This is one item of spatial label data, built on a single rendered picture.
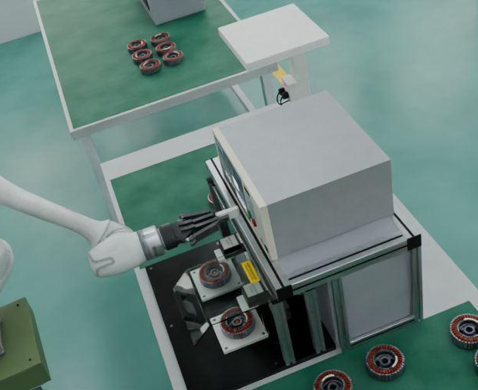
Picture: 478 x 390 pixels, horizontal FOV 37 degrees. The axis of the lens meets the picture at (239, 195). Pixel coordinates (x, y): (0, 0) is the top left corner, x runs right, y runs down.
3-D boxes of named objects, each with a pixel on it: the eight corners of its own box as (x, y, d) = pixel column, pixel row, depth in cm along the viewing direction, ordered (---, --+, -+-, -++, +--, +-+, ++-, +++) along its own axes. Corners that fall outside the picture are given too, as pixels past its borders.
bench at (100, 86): (114, 242, 392) (69, 131, 345) (69, 93, 534) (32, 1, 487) (296, 175, 408) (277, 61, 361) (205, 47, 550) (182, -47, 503)
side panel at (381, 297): (342, 352, 217) (332, 281, 197) (338, 345, 219) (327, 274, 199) (423, 319, 221) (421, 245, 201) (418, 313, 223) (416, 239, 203)
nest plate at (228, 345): (224, 354, 222) (223, 352, 221) (210, 321, 233) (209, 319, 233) (268, 336, 224) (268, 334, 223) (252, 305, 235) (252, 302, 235)
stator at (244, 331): (224, 344, 223) (222, 336, 221) (218, 319, 232) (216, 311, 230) (258, 334, 224) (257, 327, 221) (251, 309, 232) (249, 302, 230)
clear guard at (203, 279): (194, 347, 196) (189, 333, 192) (172, 289, 215) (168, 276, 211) (302, 304, 201) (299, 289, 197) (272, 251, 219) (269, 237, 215)
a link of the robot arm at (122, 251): (136, 230, 195) (134, 224, 208) (82, 251, 193) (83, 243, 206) (149, 267, 197) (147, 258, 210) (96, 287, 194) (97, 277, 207)
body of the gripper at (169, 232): (161, 239, 207) (190, 228, 209) (168, 257, 201) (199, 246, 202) (154, 220, 203) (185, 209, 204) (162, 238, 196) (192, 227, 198)
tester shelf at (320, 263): (278, 302, 194) (276, 290, 192) (207, 170, 247) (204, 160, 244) (421, 245, 201) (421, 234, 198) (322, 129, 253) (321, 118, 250)
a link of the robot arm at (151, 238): (150, 267, 200) (170, 259, 201) (141, 244, 195) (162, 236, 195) (143, 247, 207) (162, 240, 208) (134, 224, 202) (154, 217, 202)
